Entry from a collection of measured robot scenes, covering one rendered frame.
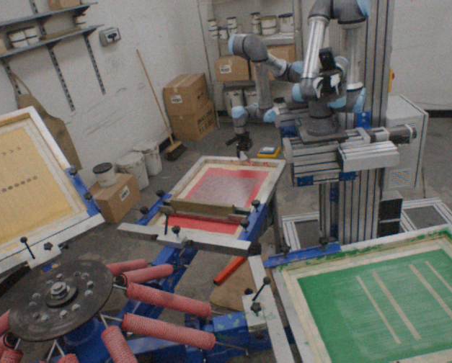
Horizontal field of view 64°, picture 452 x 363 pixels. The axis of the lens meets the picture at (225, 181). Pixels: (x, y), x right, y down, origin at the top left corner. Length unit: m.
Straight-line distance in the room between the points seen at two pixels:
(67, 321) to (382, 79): 1.79
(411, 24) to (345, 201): 3.09
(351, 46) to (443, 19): 3.37
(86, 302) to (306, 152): 1.27
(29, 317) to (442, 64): 4.86
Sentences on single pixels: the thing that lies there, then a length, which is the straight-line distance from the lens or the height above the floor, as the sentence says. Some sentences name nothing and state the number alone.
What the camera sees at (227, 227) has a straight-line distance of 1.80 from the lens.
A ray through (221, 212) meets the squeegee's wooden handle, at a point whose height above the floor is 1.02.
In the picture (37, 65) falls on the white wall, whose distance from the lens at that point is 3.70.
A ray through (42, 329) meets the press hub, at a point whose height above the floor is 1.31.
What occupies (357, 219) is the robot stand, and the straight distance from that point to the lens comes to 2.50.
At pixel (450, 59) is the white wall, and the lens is 5.19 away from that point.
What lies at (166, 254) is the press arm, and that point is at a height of 1.04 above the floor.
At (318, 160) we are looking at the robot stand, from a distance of 1.96.
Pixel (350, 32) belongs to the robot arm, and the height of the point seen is 1.74.
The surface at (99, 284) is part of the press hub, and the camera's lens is 1.18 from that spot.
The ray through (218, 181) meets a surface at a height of 0.96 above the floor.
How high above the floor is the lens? 2.06
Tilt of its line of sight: 30 degrees down
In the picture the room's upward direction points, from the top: 10 degrees counter-clockwise
